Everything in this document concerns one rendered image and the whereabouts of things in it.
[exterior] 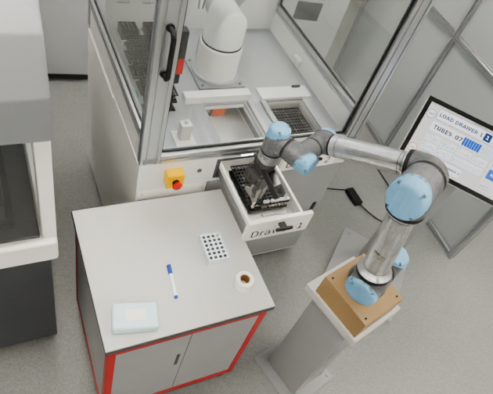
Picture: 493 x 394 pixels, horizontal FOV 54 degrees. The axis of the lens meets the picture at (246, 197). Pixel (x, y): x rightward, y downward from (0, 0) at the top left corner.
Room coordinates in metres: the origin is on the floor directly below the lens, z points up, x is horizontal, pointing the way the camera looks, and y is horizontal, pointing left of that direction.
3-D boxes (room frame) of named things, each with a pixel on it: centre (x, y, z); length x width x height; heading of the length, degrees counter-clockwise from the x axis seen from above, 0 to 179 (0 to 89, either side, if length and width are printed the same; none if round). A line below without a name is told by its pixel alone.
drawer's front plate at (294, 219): (1.26, -0.16, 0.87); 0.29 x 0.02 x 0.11; 129
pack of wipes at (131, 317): (0.73, 0.20, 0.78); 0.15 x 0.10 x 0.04; 117
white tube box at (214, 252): (1.11, 0.05, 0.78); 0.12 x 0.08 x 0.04; 37
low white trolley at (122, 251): (1.02, 0.18, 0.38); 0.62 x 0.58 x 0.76; 129
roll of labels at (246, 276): (1.02, -0.11, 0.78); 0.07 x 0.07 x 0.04
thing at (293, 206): (1.42, -0.02, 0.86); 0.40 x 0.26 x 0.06; 39
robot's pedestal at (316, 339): (1.16, -0.54, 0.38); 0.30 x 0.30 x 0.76; 53
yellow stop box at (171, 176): (1.29, 0.29, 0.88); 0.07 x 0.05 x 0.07; 129
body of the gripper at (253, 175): (1.26, -0.02, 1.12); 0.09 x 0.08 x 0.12; 60
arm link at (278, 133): (1.25, -0.02, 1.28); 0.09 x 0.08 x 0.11; 65
